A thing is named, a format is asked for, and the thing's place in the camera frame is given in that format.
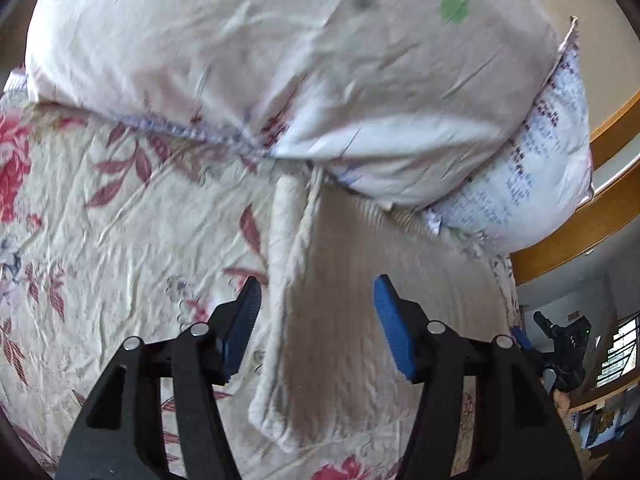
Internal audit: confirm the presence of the floral bed quilt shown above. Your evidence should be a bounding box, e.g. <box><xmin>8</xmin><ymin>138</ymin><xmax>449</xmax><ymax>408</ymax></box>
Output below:
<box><xmin>0</xmin><ymin>66</ymin><xmax>526</xmax><ymax>480</ymax></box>

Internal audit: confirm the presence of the white blue-patterned pillow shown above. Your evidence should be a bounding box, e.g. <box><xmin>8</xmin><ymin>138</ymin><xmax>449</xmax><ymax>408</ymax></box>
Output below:
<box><xmin>426</xmin><ymin>16</ymin><xmax>593</xmax><ymax>255</ymax></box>

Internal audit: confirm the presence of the beige cable-knit sweater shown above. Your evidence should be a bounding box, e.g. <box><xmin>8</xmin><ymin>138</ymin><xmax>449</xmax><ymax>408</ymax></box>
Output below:
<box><xmin>248</xmin><ymin>171</ymin><xmax>518</xmax><ymax>452</ymax></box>

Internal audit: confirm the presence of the wooden headboard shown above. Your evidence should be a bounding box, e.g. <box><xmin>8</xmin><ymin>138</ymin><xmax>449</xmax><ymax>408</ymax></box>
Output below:
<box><xmin>511</xmin><ymin>94</ymin><xmax>639</xmax><ymax>285</ymax></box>

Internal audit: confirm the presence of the pink tree-print pillow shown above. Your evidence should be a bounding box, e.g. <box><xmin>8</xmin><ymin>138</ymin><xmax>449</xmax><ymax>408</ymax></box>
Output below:
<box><xmin>25</xmin><ymin>0</ymin><xmax>559</xmax><ymax>206</ymax></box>

